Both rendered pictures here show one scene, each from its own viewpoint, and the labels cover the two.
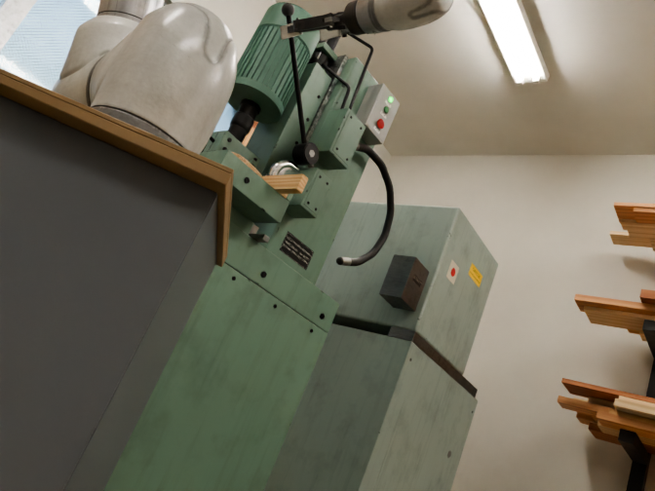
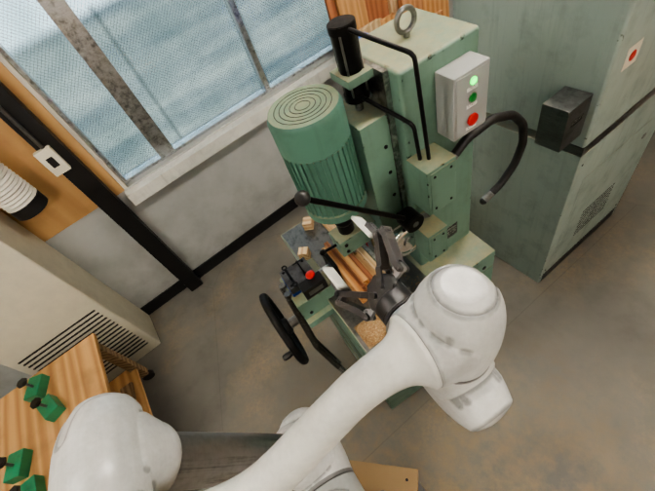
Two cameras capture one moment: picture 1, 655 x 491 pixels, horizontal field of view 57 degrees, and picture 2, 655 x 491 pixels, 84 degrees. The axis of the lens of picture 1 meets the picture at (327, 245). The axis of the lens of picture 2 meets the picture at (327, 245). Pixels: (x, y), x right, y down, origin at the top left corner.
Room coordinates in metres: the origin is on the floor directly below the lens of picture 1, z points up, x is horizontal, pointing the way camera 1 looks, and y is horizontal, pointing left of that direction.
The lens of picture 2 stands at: (0.83, 0.04, 1.92)
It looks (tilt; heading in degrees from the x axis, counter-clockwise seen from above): 50 degrees down; 30
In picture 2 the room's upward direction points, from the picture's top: 24 degrees counter-clockwise
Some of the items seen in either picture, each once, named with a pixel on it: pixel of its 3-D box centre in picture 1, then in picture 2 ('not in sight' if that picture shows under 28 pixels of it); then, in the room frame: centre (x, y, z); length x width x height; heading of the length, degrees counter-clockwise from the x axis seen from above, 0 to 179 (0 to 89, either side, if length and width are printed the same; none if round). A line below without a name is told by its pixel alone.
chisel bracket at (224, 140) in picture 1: (230, 158); (355, 235); (1.53, 0.34, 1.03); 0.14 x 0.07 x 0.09; 133
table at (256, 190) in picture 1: (168, 179); (332, 281); (1.45, 0.44, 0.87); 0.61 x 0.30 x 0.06; 43
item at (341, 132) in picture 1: (338, 139); (432, 180); (1.55, 0.09, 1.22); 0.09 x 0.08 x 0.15; 133
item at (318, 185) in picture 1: (305, 193); (428, 236); (1.52, 0.11, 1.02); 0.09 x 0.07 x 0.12; 43
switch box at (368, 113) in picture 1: (375, 114); (461, 98); (1.63, 0.02, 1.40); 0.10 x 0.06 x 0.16; 133
